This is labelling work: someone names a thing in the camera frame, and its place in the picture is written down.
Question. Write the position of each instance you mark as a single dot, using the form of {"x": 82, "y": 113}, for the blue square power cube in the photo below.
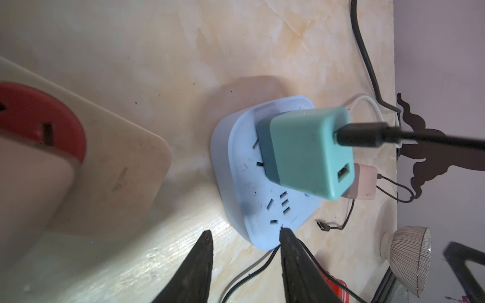
{"x": 256, "y": 207}

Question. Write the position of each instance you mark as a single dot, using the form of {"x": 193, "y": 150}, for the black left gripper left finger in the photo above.
{"x": 191, "y": 282}

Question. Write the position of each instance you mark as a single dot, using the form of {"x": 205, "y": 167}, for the beige power strip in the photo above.
{"x": 121, "y": 174}

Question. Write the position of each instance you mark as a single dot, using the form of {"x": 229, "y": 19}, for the teal USB charger on cube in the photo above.
{"x": 300, "y": 151}

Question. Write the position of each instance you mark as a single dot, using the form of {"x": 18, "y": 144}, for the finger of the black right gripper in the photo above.
{"x": 457, "y": 255}

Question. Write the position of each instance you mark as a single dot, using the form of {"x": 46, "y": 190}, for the pink USB charger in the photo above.
{"x": 365, "y": 183}

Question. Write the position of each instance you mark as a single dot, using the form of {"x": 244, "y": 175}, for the red electric shaver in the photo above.
{"x": 341, "y": 293}

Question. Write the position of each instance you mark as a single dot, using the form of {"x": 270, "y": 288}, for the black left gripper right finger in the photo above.
{"x": 303, "y": 282}

